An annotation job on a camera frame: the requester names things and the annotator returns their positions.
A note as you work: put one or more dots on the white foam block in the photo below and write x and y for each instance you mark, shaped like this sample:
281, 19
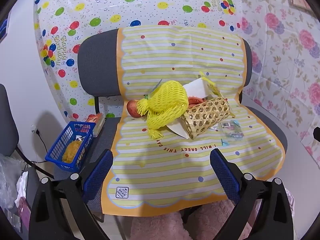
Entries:
197, 87

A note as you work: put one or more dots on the yellow plastic wrapper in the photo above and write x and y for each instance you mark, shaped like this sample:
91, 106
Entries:
211, 85

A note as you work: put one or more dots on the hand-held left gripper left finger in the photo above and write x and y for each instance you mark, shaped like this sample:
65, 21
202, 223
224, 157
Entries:
100, 170

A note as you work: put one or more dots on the grey office chair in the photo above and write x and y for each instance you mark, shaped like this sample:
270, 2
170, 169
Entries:
97, 62

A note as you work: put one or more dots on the floral print wall sheet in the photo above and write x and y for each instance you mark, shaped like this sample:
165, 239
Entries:
287, 67

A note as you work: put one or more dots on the blue plastic basket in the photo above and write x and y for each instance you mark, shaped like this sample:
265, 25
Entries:
57, 152

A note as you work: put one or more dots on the white crumpled tissue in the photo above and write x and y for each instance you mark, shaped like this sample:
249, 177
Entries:
22, 182

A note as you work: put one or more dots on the orange-red toy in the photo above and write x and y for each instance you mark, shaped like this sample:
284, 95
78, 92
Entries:
193, 101

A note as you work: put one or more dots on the yellow striped plastic mat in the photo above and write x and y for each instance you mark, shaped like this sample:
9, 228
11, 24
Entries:
175, 180

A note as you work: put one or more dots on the orange snack packet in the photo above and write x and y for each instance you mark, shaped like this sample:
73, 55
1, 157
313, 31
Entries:
96, 118

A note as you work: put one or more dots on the yellow foam fruit net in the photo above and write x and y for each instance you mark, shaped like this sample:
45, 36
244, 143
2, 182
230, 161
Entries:
170, 97

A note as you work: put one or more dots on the balloon print plastic sheet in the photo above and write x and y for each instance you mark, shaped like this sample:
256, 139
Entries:
112, 5

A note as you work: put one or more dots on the pink fluffy clothing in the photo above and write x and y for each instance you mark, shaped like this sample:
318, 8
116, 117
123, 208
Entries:
155, 227

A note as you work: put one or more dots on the clear plastic bag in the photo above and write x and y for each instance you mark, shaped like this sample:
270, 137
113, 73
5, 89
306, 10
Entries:
8, 180

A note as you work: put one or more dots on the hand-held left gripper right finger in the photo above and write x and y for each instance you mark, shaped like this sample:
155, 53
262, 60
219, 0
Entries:
223, 170

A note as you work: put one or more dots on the red apple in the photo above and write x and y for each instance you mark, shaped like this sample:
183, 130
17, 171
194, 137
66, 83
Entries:
132, 108

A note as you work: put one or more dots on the grey side chair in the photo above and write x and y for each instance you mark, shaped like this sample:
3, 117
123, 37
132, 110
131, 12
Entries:
7, 120

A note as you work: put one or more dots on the yellow mesh scrubber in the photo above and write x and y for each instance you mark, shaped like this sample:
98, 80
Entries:
71, 151

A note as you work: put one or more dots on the woven bamboo basket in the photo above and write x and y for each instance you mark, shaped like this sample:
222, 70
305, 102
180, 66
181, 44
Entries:
205, 116

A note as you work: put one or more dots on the clear plastic package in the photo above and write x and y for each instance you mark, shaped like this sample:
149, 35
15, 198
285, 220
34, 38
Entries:
231, 130

